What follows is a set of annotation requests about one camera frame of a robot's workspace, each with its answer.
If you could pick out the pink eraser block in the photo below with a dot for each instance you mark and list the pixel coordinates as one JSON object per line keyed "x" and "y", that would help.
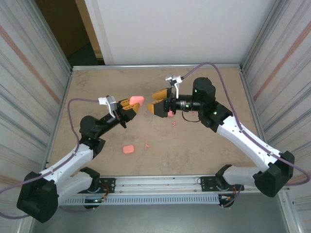
{"x": 137, "y": 99}

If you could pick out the pink earbud charging case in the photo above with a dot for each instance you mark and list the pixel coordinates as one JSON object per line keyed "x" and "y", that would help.
{"x": 128, "y": 149}
{"x": 171, "y": 114}

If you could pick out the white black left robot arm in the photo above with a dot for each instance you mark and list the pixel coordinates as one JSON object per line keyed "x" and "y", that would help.
{"x": 70, "y": 165}

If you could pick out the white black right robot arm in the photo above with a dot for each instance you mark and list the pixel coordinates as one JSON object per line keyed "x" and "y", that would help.
{"x": 243, "y": 143}

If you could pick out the brown wooden door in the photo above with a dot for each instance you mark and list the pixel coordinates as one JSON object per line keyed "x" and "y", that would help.
{"x": 63, "y": 24}

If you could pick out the aluminium table end rail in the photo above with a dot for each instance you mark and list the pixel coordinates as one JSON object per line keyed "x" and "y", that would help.
{"x": 133, "y": 66}

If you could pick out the aluminium table side rail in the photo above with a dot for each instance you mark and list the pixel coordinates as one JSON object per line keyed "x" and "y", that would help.
{"x": 249, "y": 97}
{"x": 68, "y": 80}

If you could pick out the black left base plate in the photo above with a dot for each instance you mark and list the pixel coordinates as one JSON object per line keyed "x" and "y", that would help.
{"x": 109, "y": 182}

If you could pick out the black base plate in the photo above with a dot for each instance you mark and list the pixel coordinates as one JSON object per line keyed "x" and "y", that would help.
{"x": 206, "y": 182}
{"x": 109, "y": 182}

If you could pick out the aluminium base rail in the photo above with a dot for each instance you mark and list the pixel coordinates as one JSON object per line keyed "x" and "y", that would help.
{"x": 158, "y": 182}

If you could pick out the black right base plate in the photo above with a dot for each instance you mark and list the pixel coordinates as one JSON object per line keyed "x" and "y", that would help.
{"x": 206, "y": 182}

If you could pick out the white door frame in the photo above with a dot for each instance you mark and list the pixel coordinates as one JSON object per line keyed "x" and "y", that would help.
{"x": 98, "y": 24}

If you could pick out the aluminium frame post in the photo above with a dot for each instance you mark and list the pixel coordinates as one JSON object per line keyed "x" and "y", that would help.
{"x": 262, "y": 36}
{"x": 49, "y": 36}

